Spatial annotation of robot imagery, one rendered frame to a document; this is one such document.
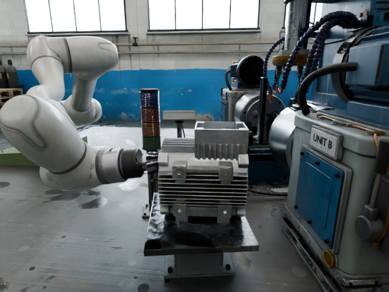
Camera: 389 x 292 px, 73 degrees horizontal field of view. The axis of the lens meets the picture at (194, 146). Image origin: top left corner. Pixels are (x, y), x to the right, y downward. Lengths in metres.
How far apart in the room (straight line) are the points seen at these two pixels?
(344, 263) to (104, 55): 1.01
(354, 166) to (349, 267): 0.20
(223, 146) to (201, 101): 6.28
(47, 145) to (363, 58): 0.62
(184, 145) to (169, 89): 6.36
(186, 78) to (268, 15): 2.41
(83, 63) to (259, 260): 0.90
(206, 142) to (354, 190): 0.30
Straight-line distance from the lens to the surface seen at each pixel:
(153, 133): 0.82
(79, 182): 0.68
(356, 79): 0.61
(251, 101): 1.40
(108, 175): 0.66
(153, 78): 7.04
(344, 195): 0.58
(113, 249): 0.80
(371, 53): 0.58
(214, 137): 0.58
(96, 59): 1.13
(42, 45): 1.12
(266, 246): 0.81
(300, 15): 1.21
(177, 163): 0.57
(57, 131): 0.58
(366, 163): 0.55
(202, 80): 6.82
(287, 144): 0.85
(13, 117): 0.57
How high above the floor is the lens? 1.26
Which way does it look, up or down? 16 degrees down
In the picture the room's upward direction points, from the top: straight up
